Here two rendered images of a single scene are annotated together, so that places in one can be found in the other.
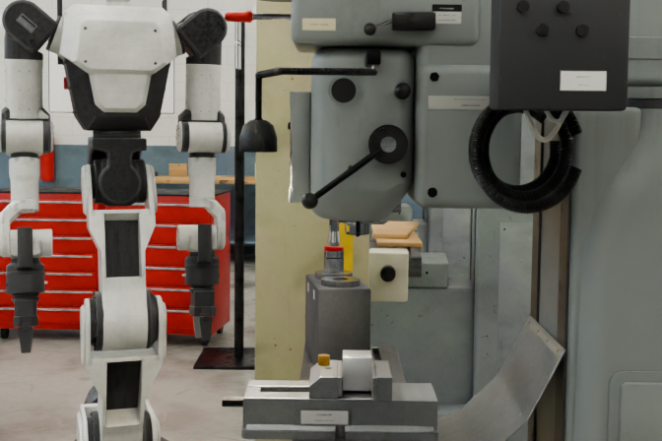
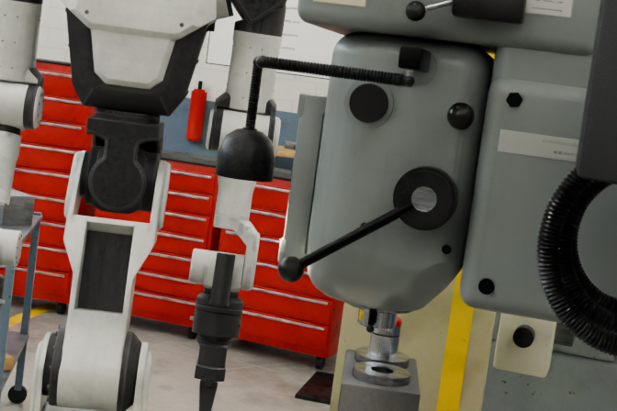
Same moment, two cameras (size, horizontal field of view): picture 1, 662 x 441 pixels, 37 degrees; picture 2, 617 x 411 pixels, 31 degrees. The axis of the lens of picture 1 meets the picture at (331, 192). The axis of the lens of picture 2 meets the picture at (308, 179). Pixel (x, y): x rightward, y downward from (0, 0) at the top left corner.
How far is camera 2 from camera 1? 0.57 m
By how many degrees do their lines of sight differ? 12
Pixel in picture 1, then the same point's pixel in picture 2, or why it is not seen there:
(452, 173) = (523, 261)
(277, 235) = not seen: hidden behind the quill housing
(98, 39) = not seen: outside the picture
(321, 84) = (338, 88)
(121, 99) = (129, 70)
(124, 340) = (85, 398)
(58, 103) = (218, 54)
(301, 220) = not seen: hidden behind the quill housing
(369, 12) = not seen: outside the picture
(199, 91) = (244, 69)
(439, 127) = (512, 183)
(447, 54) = (543, 65)
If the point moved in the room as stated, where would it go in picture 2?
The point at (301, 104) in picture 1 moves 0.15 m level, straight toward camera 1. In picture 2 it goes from (315, 115) to (289, 116)
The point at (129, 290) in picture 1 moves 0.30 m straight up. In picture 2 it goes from (102, 332) to (122, 161)
